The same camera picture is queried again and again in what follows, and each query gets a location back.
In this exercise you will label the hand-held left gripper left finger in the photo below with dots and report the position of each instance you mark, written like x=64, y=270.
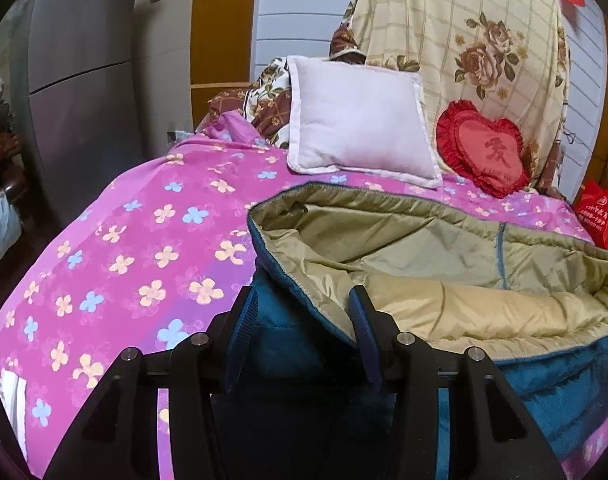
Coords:
x=244, y=322

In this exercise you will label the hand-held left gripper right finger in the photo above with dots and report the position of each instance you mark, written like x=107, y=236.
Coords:
x=364, y=327

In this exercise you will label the teal padded jacket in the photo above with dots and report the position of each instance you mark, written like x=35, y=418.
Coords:
x=433, y=240

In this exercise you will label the pink floral bed sheet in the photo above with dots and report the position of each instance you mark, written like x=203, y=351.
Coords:
x=134, y=230

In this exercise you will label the white square pillow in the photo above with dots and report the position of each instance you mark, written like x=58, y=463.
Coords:
x=359, y=120

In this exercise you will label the red heart-shaped pillow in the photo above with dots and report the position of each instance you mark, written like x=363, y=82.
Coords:
x=486, y=152

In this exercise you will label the brown floral quilt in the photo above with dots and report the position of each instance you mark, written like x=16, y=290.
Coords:
x=269, y=105

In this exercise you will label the white cloth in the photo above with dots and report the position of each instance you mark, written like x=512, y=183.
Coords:
x=15, y=402

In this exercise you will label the red shopping bag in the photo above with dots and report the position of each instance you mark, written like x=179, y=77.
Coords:
x=601, y=215

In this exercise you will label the grey refrigerator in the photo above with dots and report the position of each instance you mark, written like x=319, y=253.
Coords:
x=79, y=100

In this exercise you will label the orange wooden door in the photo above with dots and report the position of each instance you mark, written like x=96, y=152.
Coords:
x=224, y=25

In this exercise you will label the cream floral blanket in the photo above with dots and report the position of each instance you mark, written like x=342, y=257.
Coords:
x=433, y=15

